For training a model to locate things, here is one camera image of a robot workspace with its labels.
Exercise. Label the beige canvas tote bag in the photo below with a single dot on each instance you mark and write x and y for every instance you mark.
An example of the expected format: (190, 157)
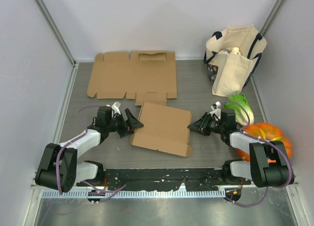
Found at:
(229, 75)

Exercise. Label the orange pumpkin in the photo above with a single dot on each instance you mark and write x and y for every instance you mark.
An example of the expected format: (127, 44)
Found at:
(270, 132)

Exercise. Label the green lettuce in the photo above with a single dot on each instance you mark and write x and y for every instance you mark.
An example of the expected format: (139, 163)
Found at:
(243, 112)

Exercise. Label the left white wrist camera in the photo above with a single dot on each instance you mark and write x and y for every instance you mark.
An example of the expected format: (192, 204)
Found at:
(115, 108)

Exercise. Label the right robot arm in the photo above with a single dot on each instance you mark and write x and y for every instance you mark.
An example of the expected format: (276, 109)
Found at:
(268, 166)

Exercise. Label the white bottle in bag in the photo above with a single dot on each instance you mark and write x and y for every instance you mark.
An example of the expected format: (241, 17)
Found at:
(231, 51)

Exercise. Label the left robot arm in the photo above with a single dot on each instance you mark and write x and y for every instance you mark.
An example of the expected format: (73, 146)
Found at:
(59, 168)

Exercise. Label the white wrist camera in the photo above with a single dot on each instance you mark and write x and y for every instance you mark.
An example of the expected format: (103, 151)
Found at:
(216, 110)
(115, 108)

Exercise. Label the brown cardboard box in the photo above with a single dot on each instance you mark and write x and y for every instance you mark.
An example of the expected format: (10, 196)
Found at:
(165, 129)

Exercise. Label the flat brown cardboard sheet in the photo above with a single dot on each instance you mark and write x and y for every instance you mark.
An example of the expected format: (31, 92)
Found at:
(138, 75)

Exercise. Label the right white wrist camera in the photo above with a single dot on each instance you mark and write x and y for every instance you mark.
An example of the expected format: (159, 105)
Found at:
(216, 110)

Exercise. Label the slotted cable duct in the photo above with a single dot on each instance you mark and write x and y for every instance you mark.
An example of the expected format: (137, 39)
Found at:
(92, 194)

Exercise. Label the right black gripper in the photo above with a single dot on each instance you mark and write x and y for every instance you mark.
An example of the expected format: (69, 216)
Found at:
(202, 125)

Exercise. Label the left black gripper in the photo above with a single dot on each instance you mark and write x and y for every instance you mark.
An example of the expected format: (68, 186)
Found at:
(126, 128)

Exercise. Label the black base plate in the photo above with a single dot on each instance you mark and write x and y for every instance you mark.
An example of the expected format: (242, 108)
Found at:
(165, 180)

